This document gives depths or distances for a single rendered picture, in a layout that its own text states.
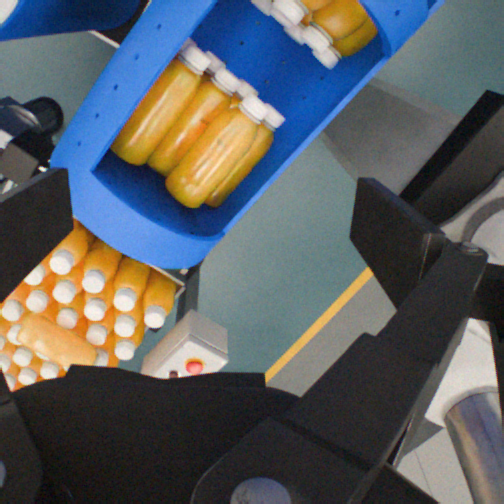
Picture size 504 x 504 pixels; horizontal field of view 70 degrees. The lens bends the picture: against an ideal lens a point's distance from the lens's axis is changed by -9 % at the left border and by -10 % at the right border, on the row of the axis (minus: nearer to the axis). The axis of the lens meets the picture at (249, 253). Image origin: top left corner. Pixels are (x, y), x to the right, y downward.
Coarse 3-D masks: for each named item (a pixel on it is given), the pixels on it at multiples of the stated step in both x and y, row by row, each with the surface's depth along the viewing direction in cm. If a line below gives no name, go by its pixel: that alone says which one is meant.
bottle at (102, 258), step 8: (96, 240) 78; (96, 248) 75; (104, 248) 75; (112, 248) 77; (88, 256) 73; (96, 256) 73; (104, 256) 73; (112, 256) 75; (120, 256) 78; (88, 264) 72; (96, 264) 72; (104, 264) 72; (112, 264) 74; (104, 272) 72; (112, 272) 74; (104, 280) 72
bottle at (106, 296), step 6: (114, 276) 80; (108, 282) 78; (102, 288) 76; (108, 288) 77; (90, 294) 75; (96, 294) 75; (102, 294) 75; (108, 294) 76; (114, 294) 78; (90, 300) 74; (102, 300) 75; (108, 300) 76; (108, 306) 77
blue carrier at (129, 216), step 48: (192, 0) 38; (240, 0) 57; (384, 0) 36; (432, 0) 47; (144, 48) 41; (240, 48) 62; (288, 48) 61; (384, 48) 46; (96, 96) 45; (288, 96) 62; (336, 96) 55; (96, 144) 45; (288, 144) 59; (96, 192) 46; (144, 192) 64; (240, 192) 64; (144, 240) 49; (192, 240) 52
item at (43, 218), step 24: (24, 192) 13; (48, 192) 15; (0, 216) 11; (24, 216) 13; (48, 216) 15; (72, 216) 17; (0, 240) 11; (24, 240) 13; (48, 240) 15; (0, 264) 12; (24, 264) 13; (0, 288) 12
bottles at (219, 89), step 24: (264, 0) 53; (288, 24) 50; (336, 48) 53; (360, 48) 53; (216, 72) 55; (216, 96) 54; (240, 96) 60; (192, 120) 55; (264, 120) 58; (168, 144) 57; (192, 144) 57; (264, 144) 59; (168, 168) 59; (240, 168) 60; (216, 192) 62
